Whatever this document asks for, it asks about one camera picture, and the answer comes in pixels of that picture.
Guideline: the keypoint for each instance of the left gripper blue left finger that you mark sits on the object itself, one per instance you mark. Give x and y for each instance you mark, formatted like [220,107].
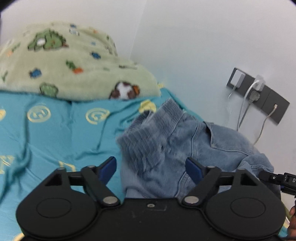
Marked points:
[95,182]

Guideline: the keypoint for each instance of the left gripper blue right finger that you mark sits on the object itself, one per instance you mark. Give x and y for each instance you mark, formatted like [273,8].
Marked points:
[205,180]

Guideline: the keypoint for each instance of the person's hand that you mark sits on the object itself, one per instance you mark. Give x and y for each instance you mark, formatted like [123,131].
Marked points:
[292,227]

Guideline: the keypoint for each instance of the light blue denim jeans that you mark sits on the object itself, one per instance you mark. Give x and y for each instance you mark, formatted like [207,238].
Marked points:
[156,145]

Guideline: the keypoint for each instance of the dark grey wall socket panel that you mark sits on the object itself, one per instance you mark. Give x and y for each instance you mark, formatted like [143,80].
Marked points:
[267,100]

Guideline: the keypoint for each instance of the teal patterned bed sheet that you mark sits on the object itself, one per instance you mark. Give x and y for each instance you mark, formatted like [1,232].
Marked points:
[41,134]

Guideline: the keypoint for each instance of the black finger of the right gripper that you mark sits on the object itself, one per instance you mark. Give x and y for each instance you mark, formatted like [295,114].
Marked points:
[272,178]

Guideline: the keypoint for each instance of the green cartoon fleece blanket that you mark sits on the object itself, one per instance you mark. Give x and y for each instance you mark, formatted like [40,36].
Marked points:
[71,62]

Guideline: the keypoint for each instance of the white charger plug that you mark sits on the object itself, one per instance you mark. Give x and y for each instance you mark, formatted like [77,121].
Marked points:
[259,83]
[237,78]

